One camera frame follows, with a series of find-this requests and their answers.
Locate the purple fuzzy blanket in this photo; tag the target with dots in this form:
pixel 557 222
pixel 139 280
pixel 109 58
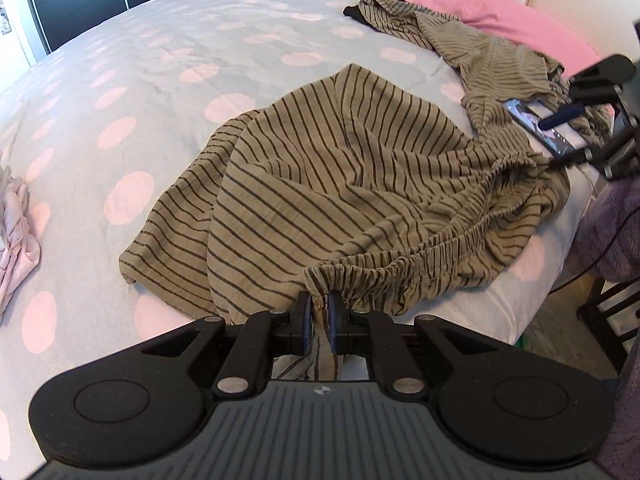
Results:
pixel 612 230

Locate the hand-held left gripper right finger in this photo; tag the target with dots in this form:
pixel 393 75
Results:
pixel 334 322

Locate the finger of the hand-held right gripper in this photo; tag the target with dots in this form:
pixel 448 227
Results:
pixel 562 116
pixel 575 156

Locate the pink pillow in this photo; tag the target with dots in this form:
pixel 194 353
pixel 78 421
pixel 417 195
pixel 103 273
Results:
pixel 510 15

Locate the black chair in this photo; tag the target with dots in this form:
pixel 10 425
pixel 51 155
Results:
pixel 607 310

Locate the smartphone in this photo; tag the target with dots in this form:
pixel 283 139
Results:
pixel 537 125

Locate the bed with pink-dotted sheet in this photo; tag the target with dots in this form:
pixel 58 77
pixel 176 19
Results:
pixel 150 85

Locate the crumpled pink cloth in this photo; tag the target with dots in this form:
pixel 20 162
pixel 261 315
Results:
pixel 15 240

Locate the olive striped pants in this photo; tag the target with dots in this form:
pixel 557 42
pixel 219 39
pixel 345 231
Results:
pixel 350 185

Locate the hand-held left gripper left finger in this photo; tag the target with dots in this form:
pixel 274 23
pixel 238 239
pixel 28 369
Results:
pixel 303 327

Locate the olive striped shirt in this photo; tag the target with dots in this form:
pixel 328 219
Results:
pixel 490 55

